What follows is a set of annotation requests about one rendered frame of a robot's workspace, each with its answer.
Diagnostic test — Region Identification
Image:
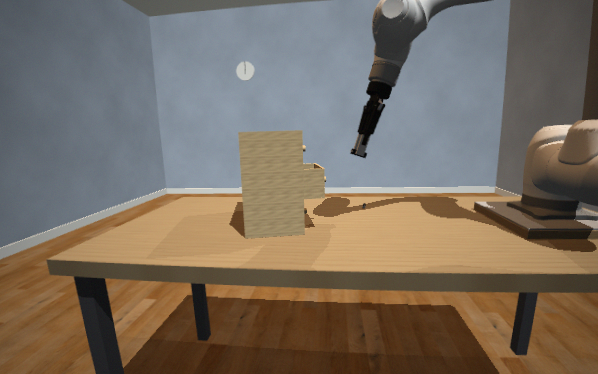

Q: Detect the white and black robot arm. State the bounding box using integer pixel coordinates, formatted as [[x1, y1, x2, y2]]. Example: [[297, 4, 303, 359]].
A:
[[368, 0, 598, 221]]

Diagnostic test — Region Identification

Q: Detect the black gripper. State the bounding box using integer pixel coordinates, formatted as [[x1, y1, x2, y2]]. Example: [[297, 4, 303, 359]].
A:
[[354, 81, 392, 156]]

